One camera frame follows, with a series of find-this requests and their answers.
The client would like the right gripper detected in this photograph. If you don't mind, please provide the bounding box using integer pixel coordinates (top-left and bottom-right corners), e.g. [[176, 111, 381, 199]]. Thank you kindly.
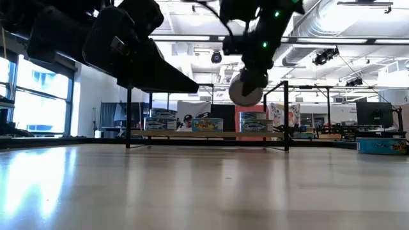
[[240, 11, 287, 96]]

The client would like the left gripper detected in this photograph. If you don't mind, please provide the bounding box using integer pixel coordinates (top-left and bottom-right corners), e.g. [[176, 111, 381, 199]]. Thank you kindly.
[[27, 6, 199, 94]]

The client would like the silver-lid tuna can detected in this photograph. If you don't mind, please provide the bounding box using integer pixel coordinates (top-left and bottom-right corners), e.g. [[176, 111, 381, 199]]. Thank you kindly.
[[191, 118, 224, 132], [143, 117, 178, 131], [356, 137, 408, 157], [239, 111, 267, 121], [228, 72, 265, 108], [150, 108, 178, 119]]

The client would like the gold-lid tuna can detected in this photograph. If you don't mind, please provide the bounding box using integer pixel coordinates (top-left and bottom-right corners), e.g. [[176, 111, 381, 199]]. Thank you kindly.
[[239, 119, 275, 133]]

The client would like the wooden shelf with black legs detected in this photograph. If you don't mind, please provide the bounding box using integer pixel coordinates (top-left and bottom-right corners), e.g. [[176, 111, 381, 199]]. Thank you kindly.
[[125, 79, 290, 152]]

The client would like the colourful poster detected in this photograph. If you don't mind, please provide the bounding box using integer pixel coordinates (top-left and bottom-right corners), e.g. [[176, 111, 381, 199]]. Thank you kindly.
[[267, 102, 301, 128]]

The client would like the black background panel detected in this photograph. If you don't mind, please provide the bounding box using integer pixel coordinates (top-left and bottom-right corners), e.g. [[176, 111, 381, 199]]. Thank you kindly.
[[210, 103, 236, 132]]

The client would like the long ceiling light strip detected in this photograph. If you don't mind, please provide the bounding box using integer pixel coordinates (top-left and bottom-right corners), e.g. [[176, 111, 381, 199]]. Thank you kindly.
[[150, 34, 409, 45]]

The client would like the white banner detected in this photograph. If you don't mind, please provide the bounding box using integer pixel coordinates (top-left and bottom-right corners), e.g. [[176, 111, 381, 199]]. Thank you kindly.
[[177, 101, 212, 128]]

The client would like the person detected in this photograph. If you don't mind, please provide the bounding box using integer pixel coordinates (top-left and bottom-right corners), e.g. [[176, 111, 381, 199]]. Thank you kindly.
[[176, 114, 194, 132]]

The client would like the black ceiling spotlight cluster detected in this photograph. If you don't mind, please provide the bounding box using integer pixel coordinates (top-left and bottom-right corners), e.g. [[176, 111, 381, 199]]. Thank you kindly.
[[312, 47, 340, 66], [346, 77, 364, 88]]

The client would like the cluttered background workbench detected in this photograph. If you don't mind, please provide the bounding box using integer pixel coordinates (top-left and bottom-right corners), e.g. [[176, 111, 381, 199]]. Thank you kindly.
[[292, 121, 407, 143]]

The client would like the large bright window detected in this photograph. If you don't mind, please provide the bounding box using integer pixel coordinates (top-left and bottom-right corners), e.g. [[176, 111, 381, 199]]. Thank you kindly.
[[0, 54, 75, 137]]

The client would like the black background monitor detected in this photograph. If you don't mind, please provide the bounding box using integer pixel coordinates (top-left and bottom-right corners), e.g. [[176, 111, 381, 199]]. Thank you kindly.
[[356, 101, 394, 129]]

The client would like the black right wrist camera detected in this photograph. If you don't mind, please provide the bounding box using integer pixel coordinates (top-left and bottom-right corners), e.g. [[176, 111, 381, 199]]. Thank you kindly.
[[222, 34, 245, 56]]

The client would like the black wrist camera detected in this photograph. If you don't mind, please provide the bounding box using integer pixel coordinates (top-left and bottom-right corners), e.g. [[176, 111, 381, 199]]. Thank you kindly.
[[222, 34, 245, 56], [120, 0, 165, 36]]

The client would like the silver ventilation duct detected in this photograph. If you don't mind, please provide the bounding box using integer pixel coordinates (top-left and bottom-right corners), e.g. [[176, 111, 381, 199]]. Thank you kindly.
[[282, 0, 344, 67]]

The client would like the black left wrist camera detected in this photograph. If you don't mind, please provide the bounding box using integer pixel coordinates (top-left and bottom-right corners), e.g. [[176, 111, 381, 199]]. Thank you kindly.
[[120, 0, 165, 36]]

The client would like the black background rig frame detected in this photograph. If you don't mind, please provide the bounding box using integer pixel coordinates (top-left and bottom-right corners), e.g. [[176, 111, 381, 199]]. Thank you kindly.
[[289, 84, 409, 127]]

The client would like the black ceiling track rail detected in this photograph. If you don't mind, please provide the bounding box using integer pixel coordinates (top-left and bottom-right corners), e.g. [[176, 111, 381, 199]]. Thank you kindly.
[[337, 1, 394, 14]]

